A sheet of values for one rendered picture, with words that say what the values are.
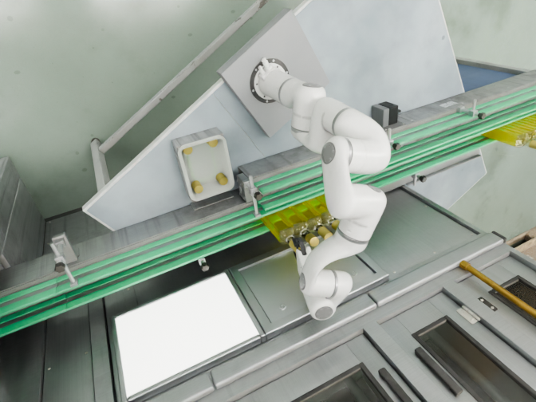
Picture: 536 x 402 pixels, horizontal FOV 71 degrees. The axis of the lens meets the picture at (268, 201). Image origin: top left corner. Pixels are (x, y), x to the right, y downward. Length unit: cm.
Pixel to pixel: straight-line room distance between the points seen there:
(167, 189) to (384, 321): 88
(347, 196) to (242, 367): 59
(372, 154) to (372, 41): 82
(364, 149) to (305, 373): 65
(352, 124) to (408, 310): 65
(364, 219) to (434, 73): 117
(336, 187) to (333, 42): 82
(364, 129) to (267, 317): 66
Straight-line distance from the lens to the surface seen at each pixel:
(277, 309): 126
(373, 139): 96
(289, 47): 141
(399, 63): 179
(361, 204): 86
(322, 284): 100
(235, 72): 133
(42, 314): 144
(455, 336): 129
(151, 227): 143
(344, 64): 161
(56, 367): 144
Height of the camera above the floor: 203
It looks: 52 degrees down
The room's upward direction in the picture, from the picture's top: 136 degrees clockwise
